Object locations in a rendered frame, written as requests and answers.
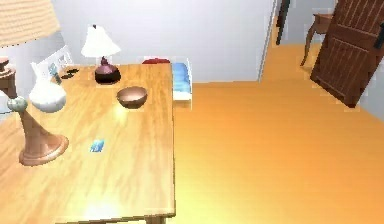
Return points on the white slatted chair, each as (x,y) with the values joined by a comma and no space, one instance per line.
(60,60)

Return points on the brown bowl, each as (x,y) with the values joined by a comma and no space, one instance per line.
(132,97)

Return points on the red cushion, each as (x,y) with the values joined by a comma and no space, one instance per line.
(156,61)

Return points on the light wooden table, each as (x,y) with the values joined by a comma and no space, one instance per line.
(110,160)

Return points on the small blue card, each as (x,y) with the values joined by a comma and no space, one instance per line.
(97,146)

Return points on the maroon lamp with white shade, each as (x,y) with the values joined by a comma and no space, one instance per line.
(101,43)

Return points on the black sunglasses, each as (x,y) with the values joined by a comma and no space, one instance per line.
(69,73)

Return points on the white round vase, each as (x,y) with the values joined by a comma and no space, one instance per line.
(46,95)

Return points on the brown wooden side table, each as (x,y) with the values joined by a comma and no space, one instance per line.
(316,30)

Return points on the dark brown wooden door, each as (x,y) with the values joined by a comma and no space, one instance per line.
(346,50)

